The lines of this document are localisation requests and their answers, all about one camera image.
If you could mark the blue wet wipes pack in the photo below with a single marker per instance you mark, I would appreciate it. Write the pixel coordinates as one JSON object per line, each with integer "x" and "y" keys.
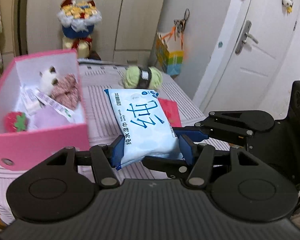
{"x": 144, "y": 125}

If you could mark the pink storage box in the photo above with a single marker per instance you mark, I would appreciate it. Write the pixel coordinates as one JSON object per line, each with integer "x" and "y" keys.
{"x": 21, "y": 151}

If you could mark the white brown plush toy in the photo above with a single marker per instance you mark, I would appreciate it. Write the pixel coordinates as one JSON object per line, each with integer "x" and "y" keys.
{"x": 48, "y": 80}

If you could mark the silver door handle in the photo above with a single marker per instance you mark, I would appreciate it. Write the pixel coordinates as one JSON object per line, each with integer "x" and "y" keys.
{"x": 244, "y": 36}

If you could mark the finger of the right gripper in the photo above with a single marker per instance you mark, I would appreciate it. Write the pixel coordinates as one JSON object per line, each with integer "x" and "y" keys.
{"x": 175, "y": 169}
{"x": 228, "y": 126}

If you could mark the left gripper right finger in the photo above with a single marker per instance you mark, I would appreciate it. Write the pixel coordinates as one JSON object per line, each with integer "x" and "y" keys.
{"x": 200, "y": 160}

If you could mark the red envelope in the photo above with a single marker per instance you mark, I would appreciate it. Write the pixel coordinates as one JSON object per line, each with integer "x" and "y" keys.
{"x": 171, "y": 111}

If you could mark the white tissue pack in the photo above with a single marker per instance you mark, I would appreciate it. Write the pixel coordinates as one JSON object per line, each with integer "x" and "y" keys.
{"x": 31, "y": 103}

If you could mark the items hanging on wall hook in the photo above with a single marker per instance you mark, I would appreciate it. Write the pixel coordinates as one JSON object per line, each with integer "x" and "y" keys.
{"x": 180, "y": 24}

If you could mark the flower bouquet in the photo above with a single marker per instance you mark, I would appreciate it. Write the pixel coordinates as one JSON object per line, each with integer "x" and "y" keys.
{"x": 78, "y": 21}

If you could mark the pink floral cloth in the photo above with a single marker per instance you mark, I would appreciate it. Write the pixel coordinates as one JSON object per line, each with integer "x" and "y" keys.
{"x": 66, "y": 92}

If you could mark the small plush duck toy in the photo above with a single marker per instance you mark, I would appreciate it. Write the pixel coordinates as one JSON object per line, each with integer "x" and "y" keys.
{"x": 288, "y": 4}

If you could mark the colourful paper gift bag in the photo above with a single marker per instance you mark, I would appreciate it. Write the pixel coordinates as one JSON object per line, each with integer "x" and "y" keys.
{"x": 169, "y": 50}

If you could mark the green yarn ball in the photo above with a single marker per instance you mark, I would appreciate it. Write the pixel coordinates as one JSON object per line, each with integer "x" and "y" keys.
{"x": 136, "y": 77}

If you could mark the beige wardrobe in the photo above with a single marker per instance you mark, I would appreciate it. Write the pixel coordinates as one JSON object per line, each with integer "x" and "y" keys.
{"x": 121, "y": 31}

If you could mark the purple white tube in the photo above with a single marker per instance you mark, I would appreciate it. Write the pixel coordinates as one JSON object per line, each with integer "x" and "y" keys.
{"x": 47, "y": 101}

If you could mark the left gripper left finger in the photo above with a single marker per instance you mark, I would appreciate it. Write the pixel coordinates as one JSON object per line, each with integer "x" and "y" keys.
{"x": 103, "y": 160}

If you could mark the red strawberry felt toy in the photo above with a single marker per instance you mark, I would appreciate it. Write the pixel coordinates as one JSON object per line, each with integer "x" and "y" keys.
{"x": 15, "y": 122}

